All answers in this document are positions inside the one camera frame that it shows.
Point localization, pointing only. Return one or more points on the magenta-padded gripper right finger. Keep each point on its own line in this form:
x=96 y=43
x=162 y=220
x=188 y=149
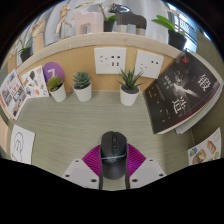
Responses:
x=148 y=171

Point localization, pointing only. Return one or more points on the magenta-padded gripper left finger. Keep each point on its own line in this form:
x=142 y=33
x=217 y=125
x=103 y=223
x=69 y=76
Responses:
x=78 y=171

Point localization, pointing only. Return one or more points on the black computer mouse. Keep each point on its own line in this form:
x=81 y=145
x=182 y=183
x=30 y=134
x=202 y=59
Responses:
x=113 y=156

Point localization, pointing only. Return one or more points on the colourful sticker sheet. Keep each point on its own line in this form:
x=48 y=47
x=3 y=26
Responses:
x=206 y=150

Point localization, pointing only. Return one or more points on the spiky succulent in white pot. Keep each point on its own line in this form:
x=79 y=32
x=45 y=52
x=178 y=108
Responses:
x=129 y=96

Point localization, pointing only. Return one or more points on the small succulent in white pot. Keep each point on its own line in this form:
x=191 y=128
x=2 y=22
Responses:
x=59 y=95
x=83 y=93

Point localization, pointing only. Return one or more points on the black cover book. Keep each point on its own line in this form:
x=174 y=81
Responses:
x=180 y=95

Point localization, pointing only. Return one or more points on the white picture sticker sheet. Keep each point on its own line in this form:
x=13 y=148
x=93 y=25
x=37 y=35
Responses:
x=35 y=82

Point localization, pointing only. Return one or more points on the red and white magazine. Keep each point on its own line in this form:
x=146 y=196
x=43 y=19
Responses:
x=12 y=95

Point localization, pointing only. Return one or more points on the purple round number sign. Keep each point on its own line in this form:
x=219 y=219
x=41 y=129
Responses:
x=53 y=70

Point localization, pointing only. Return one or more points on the grey curtain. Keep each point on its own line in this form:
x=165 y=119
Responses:
x=50 y=33

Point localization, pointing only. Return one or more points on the wooden hand model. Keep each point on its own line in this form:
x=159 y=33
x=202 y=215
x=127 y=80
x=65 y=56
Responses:
x=38 y=35

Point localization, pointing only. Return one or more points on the black horse figure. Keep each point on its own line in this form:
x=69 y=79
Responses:
x=128 y=18

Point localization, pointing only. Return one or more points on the small white wall socket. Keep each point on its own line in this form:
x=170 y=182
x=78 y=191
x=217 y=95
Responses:
x=149 y=64

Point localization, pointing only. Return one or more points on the large white wall socket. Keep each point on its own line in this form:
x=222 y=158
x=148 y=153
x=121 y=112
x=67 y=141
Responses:
x=110 y=60

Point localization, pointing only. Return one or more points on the window with dark frame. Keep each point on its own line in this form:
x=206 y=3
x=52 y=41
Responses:
x=186 y=25

